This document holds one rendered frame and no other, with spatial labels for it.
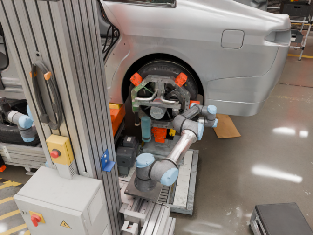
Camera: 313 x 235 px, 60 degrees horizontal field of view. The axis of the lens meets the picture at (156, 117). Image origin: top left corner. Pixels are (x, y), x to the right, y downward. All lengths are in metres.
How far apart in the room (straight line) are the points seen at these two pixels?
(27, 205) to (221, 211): 1.87
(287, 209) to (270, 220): 0.20
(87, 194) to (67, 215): 0.12
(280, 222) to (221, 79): 1.23
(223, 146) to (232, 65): 1.32
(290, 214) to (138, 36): 1.89
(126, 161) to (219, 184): 1.01
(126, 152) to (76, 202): 1.46
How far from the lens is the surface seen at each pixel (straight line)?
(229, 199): 2.89
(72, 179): 1.39
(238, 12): 2.31
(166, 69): 2.45
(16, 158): 3.24
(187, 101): 2.48
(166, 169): 1.64
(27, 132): 1.92
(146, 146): 3.01
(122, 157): 2.68
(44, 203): 1.34
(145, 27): 2.36
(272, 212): 2.48
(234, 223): 2.75
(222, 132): 3.64
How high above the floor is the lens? 2.22
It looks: 35 degrees down
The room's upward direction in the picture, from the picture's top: 1 degrees counter-clockwise
